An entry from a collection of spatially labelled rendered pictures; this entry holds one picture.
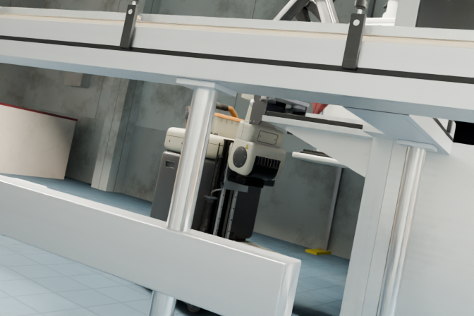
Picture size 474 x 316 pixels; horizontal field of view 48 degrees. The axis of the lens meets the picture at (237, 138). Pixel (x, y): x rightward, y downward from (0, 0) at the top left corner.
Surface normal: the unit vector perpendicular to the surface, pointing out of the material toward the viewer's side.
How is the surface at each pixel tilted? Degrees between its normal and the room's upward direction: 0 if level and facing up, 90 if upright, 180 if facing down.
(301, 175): 90
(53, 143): 90
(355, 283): 90
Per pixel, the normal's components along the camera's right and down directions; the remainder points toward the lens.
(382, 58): -0.46, -0.13
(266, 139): 0.58, 0.22
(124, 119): 0.79, 0.13
